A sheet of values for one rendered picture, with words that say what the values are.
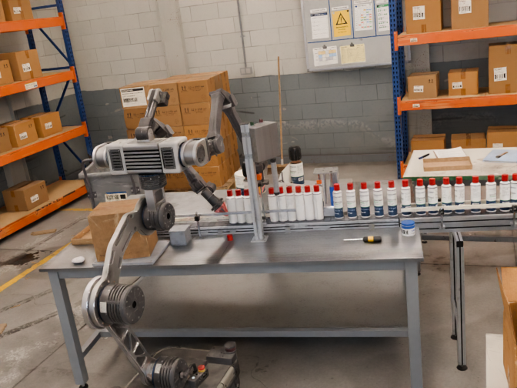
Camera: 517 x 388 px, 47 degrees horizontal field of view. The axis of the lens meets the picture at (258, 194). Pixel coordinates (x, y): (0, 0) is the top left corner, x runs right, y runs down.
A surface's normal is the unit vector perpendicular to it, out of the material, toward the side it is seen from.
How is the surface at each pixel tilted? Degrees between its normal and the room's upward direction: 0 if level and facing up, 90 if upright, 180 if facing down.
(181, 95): 90
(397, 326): 0
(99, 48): 90
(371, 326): 0
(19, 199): 90
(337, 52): 90
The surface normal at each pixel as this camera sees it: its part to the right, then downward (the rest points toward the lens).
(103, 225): -0.03, 0.30
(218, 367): -0.12, -0.95
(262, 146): 0.69, 0.14
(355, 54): -0.33, 0.32
